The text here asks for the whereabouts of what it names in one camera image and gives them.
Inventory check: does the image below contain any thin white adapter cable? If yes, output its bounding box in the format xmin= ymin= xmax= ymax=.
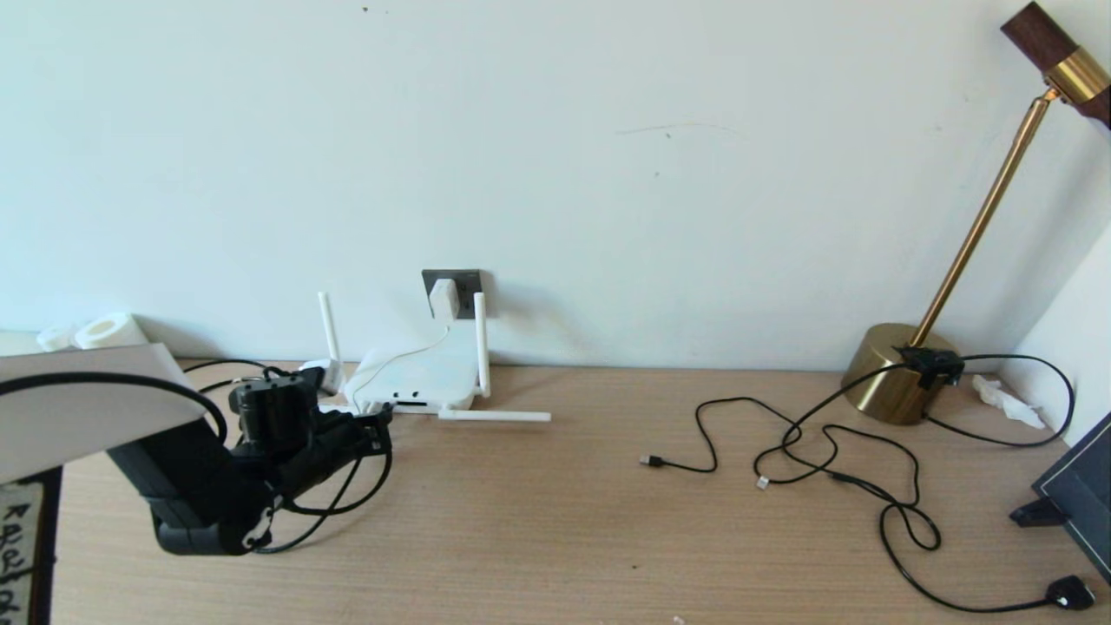
xmin=343 ymin=319 xmax=452 ymax=416

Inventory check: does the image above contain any black ethernet cable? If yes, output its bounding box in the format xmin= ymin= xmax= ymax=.
xmin=181 ymin=358 xmax=393 ymax=555

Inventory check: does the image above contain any white wifi router with antennas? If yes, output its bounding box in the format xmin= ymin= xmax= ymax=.
xmin=299 ymin=291 xmax=552 ymax=424

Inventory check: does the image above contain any black power plug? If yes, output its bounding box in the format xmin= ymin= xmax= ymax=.
xmin=1045 ymin=575 xmax=1098 ymax=610

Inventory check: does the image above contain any white toilet paper roll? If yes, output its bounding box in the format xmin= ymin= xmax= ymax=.
xmin=74 ymin=312 xmax=150 ymax=351

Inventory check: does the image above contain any brass desk lamp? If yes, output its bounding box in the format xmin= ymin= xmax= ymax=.
xmin=839 ymin=0 xmax=1111 ymax=426

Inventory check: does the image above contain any crumpled white tissue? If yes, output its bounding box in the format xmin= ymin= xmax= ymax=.
xmin=972 ymin=375 xmax=1047 ymax=431

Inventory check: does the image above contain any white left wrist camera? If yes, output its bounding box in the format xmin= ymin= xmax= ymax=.
xmin=299 ymin=359 xmax=344 ymax=396

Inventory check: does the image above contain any grey wall power socket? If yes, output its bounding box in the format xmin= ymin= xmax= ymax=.
xmin=423 ymin=269 xmax=484 ymax=320

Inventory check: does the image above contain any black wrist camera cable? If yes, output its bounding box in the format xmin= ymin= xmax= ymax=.
xmin=0 ymin=369 xmax=393 ymax=555

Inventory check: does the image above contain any black usb charging cable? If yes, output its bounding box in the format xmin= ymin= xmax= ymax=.
xmin=639 ymin=396 xmax=943 ymax=552

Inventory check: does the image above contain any black inline cord switch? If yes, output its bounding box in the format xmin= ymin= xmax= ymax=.
xmin=896 ymin=345 xmax=966 ymax=390

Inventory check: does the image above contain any black lamp power cord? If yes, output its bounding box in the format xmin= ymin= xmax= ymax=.
xmin=753 ymin=352 xmax=1077 ymax=615

